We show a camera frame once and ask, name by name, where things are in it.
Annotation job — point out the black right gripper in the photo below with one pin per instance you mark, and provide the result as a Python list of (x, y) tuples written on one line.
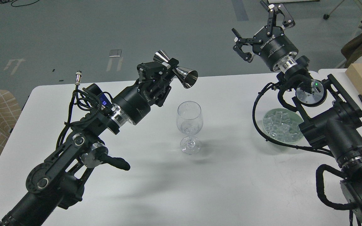
[(270, 43)]

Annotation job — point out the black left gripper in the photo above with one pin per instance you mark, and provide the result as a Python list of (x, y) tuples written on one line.
[(152, 88)]

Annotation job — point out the steel cocktail jigger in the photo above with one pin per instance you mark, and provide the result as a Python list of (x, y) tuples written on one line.
[(187, 77)]

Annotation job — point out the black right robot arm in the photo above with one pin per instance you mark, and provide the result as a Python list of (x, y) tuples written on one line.
[(330, 116)]

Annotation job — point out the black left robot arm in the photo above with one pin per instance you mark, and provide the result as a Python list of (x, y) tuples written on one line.
[(60, 180)]

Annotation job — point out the clear wine glass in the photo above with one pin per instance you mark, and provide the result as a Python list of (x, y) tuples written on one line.
[(189, 121)]

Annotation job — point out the green bowl of ice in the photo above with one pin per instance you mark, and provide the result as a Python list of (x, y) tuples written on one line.
[(283, 125)]

